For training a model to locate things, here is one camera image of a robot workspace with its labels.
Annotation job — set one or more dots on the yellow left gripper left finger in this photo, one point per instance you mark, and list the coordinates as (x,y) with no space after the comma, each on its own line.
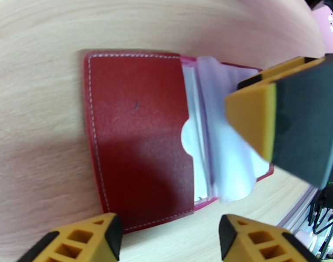
(81,242)

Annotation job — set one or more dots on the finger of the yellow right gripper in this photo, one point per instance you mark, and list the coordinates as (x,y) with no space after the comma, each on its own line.
(280,71)
(300,122)

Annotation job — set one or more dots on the red leather card holder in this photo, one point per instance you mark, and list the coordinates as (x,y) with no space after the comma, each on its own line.
(133,133)

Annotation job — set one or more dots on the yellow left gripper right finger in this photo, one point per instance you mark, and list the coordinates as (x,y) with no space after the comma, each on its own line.
(253,245)

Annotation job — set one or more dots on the small black electronics board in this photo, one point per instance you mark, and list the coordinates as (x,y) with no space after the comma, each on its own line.
(331,195)

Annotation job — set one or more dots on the aluminium frame rail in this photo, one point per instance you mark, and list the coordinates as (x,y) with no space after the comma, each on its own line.
(297,212)

